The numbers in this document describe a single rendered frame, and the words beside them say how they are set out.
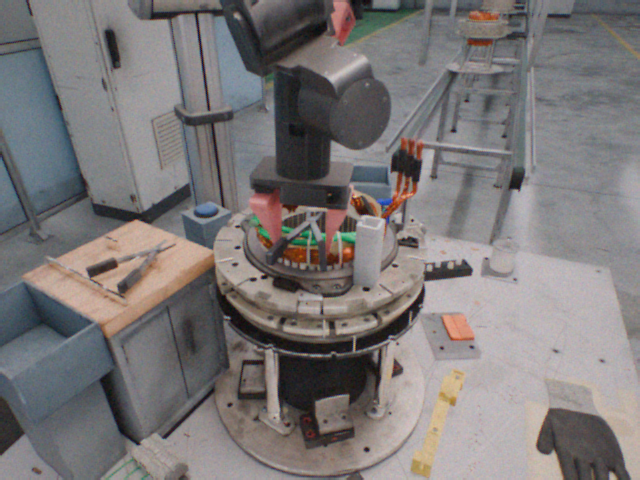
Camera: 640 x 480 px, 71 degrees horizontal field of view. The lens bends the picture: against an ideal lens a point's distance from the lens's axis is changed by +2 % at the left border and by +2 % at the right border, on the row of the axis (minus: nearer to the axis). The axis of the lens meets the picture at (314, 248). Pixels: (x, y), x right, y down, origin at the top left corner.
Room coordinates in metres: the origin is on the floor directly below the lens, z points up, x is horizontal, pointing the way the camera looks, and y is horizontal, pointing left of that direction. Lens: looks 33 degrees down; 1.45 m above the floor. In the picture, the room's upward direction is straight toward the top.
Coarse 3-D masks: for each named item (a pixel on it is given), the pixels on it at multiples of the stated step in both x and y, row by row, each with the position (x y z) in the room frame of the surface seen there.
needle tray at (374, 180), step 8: (360, 168) 0.93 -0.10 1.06; (368, 168) 0.93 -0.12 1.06; (376, 168) 0.93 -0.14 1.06; (384, 168) 0.92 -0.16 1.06; (360, 176) 0.93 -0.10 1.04; (368, 176) 0.93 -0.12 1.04; (376, 176) 0.93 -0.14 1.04; (384, 176) 0.92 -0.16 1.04; (352, 184) 0.83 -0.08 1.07; (360, 184) 0.92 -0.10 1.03; (368, 184) 0.92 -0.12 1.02; (376, 184) 0.92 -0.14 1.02; (384, 184) 0.92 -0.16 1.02; (368, 192) 0.82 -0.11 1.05; (376, 192) 0.82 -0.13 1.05; (384, 192) 0.82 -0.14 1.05; (376, 200) 0.82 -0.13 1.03
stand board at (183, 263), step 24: (96, 240) 0.61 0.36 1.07; (120, 240) 0.61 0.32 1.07; (144, 240) 0.61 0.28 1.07; (168, 240) 0.61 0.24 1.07; (72, 264) 0.55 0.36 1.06; (120, 264) 0.55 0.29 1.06; (168, 264) 0.54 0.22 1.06; (192, 264) 0.54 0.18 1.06; (48, 288) 0.49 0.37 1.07; (72, 288) 0.49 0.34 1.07; (144, 288) 0.49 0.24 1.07; (168, 288) 0.50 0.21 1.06; (96, 312) 0.44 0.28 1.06; (120, 312) 0.44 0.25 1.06; (144, 312) 0.46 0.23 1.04
